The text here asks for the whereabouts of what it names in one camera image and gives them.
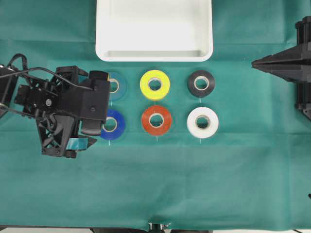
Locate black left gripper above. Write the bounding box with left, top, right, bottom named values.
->
left=14, top=66, right=97, bottom=158

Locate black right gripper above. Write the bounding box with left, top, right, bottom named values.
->
left=252, top=16, right=311, bottom=117

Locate blue tape roll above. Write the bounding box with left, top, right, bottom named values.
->
left=100, top=109, right=126, bottom=140

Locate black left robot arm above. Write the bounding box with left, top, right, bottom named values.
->
left=0, top=66, right=96, bottom=158

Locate teal green tape roll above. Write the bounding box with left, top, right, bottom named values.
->
left=108, top=72, right=127, bottom=101

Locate yellow tape roll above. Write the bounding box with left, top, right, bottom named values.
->
left=139, top=69, right=171, bottom=101

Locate red tape roll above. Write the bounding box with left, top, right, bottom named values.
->
left=141, top=105, right=173, bottom=136

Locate white plastic tray case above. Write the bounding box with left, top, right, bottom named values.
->
left=95, top=0, right=213, bottom=62

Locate black tape roll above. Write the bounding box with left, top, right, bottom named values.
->
left=187, top=70, right=215, bottom=98

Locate white tape roll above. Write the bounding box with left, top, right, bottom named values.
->
left=187, top=107, right=219, bottom=139

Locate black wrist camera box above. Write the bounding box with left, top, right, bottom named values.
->
left=57, top=70, right=110, bottom=136

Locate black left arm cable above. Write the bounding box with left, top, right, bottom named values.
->
left=0, top=53, right=94, bottom=92

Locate black camera mount bottom edge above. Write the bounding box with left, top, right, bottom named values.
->
left=148, top=222, right=171, bottom=233

